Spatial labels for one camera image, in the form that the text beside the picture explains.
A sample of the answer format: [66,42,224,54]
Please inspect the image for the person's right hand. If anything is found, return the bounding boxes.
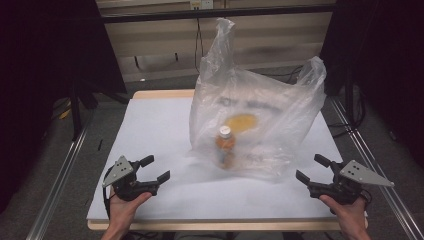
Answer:
[318,194,370,231]

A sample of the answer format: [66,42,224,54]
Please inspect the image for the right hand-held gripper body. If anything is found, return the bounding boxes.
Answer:
[307,159,396,206]

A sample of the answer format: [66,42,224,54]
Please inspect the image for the black horizontal bar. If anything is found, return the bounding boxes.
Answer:
[101,4,337,24]

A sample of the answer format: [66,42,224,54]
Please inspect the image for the black floor cable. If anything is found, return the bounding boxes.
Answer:
[328,88,368,139]

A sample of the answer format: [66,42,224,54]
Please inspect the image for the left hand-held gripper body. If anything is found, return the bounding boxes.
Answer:
[101,155,160,202]

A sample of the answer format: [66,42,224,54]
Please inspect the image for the white work board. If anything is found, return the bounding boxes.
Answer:
[86,88,370,232]

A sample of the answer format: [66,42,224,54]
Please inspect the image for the orange drink bottle white cap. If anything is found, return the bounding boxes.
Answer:
[214,125,237,170]

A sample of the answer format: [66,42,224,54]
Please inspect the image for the white table mat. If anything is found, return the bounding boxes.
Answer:
[86,96,345,222]

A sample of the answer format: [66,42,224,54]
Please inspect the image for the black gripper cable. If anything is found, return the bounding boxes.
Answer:
[102,165,116,220]
[359,189,373,205]

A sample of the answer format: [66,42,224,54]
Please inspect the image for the person's left hand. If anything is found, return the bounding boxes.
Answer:
[108,191,154,231]

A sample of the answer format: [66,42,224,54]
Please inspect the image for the black metal stand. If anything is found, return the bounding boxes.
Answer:
[67,75,102,142]
[342,68,358,126]

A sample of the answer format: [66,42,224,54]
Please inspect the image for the aluminium floor rail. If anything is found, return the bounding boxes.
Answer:
[25,111,95,240]
[329,95,424,240]

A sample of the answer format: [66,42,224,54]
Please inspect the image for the clear plastic bag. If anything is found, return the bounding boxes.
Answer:
[188,17,328,183]

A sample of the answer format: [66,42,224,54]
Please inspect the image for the black hanging cable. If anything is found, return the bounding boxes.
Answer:
[193,17,205,75]

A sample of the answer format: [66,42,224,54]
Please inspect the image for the black curtain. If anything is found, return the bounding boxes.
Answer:
[319,0,424,169]
[0,0,128,215]

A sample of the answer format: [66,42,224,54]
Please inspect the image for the white wall socket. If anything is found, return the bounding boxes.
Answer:
[189,0,215,11]

